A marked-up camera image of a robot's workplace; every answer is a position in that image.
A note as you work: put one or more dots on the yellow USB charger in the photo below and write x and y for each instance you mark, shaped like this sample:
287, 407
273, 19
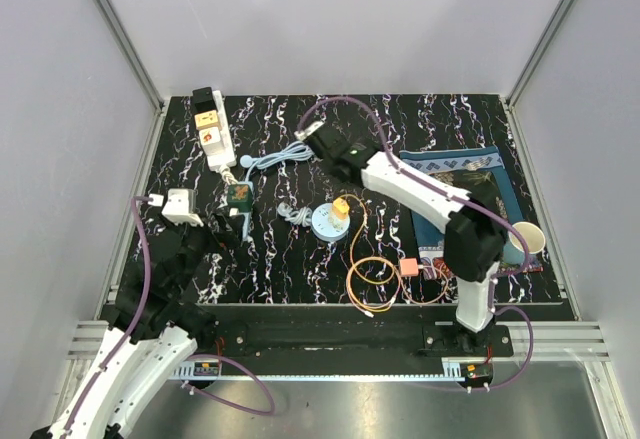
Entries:
340, 209

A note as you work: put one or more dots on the light blue power strip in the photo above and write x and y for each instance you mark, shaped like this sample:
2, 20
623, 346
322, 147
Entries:
246, 221

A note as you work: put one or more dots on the beige travel adapter cube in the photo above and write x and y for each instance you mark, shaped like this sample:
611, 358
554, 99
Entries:
206, 120

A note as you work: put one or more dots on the white cube socket adapter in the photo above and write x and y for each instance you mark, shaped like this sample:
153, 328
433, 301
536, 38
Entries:
210, 138

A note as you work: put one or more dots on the aluminium frame post left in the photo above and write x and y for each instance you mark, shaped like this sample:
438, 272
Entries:
129, 52

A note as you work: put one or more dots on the round light blue socket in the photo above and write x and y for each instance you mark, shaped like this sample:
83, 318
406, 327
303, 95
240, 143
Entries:
327, 226

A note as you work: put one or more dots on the white multicolour power strip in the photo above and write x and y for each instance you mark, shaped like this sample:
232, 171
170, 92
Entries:
225, 156

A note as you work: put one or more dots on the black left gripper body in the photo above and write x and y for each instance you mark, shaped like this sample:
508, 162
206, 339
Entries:
200, 240

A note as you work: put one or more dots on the green cube socket adapter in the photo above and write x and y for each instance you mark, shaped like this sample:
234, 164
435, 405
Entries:
240, 195

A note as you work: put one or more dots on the pink USB charger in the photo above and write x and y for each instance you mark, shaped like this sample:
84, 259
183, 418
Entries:
409, 267

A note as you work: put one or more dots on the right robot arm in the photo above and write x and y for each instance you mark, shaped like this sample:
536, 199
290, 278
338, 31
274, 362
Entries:
474, 231

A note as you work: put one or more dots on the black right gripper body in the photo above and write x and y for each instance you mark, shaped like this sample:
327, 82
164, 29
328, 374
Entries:
326, 166

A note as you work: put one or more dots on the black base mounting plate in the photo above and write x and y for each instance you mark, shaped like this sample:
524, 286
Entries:
430, 331

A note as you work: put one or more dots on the aluminium frame post right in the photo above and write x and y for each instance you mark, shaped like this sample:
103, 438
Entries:
559, 15

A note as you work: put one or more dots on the aluminium frame post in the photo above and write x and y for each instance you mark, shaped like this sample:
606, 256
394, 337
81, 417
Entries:
129, 52
559, 15

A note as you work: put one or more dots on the dark floral square plate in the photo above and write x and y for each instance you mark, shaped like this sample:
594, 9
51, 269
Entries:
482, 185

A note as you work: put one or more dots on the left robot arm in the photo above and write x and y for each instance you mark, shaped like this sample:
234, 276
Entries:
150, 331

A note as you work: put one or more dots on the white paper cup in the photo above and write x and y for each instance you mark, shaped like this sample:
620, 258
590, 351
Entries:
533, 236

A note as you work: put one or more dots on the blue patterned placemat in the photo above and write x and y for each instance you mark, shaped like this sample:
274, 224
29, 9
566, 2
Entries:
464, 168

